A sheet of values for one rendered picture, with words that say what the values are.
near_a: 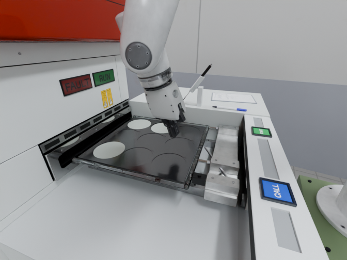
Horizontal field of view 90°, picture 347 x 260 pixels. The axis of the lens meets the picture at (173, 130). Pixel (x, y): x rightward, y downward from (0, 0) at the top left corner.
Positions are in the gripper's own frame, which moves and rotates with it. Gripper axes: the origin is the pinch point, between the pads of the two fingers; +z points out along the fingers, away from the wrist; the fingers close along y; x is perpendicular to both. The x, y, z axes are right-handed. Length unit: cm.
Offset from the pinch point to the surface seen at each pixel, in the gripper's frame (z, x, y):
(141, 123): 6.9, -7.5, 25.1
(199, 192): 14.2, 8.7, -10.8
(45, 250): 4.4, 39.9, 8.4
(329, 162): 133, -136, -59
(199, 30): -5, -151, 69
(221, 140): 15.8, -16.1, -7.1
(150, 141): 6.3, 1.3, 11.7
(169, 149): 7.4, 1.9, 3.0
